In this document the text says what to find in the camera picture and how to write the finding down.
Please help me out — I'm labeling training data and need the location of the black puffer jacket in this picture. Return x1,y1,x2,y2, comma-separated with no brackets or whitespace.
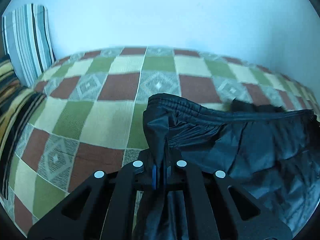
132,93,319,239

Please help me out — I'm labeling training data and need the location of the checkered green red bedspread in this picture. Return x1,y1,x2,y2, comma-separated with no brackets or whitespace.
1,47,319,235

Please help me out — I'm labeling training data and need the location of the yellow black striped pillow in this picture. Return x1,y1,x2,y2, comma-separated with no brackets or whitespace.
1,54,46,199

